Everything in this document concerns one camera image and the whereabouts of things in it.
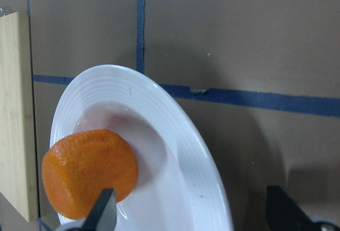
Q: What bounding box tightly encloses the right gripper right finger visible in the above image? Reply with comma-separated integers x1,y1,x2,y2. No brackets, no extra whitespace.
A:
266,186,319,231

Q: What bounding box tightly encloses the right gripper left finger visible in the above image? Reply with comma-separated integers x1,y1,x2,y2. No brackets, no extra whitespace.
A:
81,189,117,230

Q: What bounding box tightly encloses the orange fruit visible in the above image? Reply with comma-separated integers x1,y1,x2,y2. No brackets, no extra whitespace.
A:
42,129,138,220

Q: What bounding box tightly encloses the white ceramic plate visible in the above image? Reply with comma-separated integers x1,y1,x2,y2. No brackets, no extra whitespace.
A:
50,65,233,230

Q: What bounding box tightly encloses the bamboo cutting board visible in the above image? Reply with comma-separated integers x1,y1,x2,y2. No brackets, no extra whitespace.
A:
1,12,38,222

